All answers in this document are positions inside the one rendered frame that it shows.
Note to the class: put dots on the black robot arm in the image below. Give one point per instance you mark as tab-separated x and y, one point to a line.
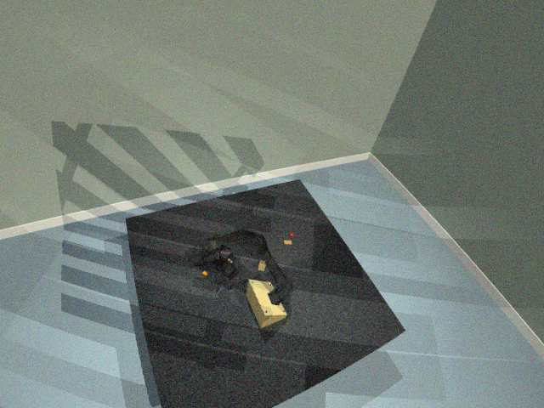
259	245

